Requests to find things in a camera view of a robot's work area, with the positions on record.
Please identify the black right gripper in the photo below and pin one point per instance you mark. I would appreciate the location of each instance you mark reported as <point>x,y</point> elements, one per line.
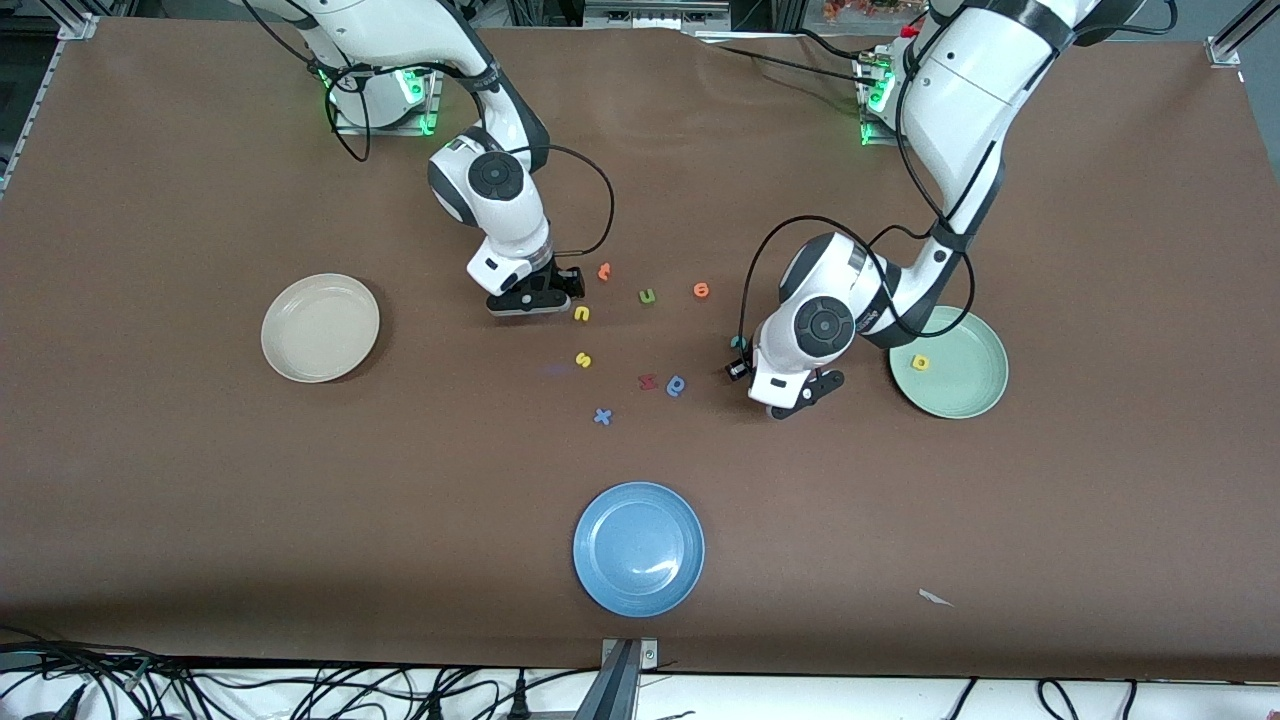
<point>562,277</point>

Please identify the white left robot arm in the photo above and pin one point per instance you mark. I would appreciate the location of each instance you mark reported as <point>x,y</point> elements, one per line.
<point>960,80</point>

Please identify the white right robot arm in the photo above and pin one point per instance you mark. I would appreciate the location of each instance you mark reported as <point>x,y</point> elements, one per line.
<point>500,215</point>

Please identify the blue foam letter a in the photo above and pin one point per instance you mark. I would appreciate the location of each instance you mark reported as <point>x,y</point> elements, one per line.
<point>670,386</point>

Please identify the blue plate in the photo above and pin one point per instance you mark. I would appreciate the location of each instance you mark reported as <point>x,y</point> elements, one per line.
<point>638,550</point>

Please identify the green plate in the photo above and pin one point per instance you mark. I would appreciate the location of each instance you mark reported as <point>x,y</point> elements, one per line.
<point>960,385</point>

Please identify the beige brown plate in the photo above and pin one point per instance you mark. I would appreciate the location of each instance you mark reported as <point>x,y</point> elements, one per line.
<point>320,328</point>

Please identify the silver background box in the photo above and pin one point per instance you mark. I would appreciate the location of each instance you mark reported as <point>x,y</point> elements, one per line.
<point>650,15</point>

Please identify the white paper scrap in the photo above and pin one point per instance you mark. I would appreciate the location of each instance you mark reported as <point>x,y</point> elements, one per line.
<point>932,597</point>

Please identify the orange background clutter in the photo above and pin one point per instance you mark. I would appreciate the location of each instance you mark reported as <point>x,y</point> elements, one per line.
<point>860,8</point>

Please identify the aluminium edge profile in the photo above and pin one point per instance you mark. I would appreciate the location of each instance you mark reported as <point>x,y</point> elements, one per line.
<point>75,25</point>

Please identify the aluminium corner profile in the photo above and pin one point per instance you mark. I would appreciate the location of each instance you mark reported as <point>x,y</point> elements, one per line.
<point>1228,45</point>

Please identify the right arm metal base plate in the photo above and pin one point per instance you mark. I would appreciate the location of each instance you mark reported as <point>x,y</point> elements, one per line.
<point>385,130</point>

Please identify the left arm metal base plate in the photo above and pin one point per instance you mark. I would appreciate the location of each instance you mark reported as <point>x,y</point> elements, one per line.
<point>868,138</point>

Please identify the grey metal camera mount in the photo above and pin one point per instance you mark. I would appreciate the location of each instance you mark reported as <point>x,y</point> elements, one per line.
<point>615,690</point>

